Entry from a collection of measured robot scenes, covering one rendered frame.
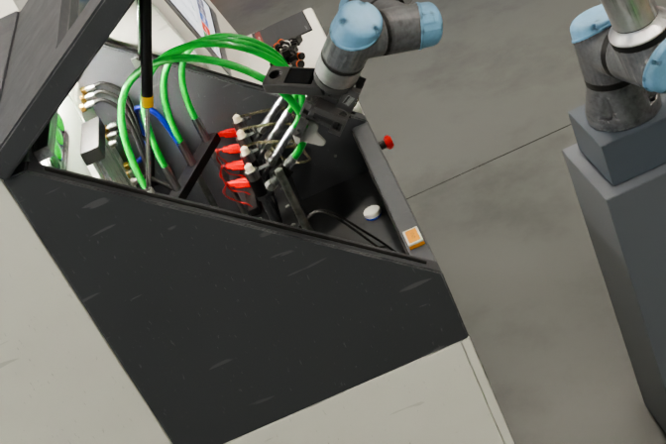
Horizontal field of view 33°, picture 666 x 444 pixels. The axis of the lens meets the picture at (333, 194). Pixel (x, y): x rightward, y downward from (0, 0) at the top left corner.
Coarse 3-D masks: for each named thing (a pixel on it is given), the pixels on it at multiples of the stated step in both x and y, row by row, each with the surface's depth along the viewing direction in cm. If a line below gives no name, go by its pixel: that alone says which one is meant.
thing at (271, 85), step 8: (272, 72) 192; (280, 72) 192; (288, 72) 192; (296, 72) 191; (304, 72) 190; (312, 72) 190; (264, 80) 192; (272, 80) 191; (280, 80) 191; (288, 80) 190; (296, 80) 190; (304, 80) 189; (312, 80) 189; (264, 88) 193; (272, 88) 192; (280, 88) 191; (288, 88) 190; (296, 88) 190; (304, 88) 189; (312, 88) 188; (320, 88) 188
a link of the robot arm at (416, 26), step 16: (384, 0) 186; (384, 16) 178; (400, 16) 178; (416, 16) 179; (432, 16) 180; (400, 32) 178; (416, 32) 179; (432, 32) 181; (400, 48) 180; (416, 48) 182
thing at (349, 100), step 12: (324, 84) 185; (360, 84) 188; (312, 96) 191; (324, 96) 190; (336, 96) 190; (348, 96) 188; (312, 108) 191; (324, 108) 190; (336, 108) 191; (348, 108) 190; (324, 120) 194; (336, 120) 191; (348, 120) 193; (336, 132) 194
